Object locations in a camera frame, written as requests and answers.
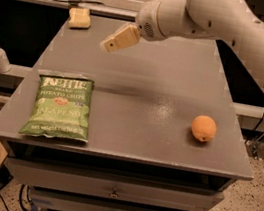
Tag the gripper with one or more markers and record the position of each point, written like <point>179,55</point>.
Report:
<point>147,21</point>

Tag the yellow sponge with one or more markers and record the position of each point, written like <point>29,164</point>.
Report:
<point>79,18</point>

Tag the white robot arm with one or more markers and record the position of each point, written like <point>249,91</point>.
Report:
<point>228,20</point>

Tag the green jalapeno chip bag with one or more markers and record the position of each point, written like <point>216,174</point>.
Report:
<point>62,107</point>

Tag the grey drawer cabinet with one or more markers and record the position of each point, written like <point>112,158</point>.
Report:
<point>140,154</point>

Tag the orange fruit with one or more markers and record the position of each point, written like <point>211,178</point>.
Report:
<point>203,128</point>

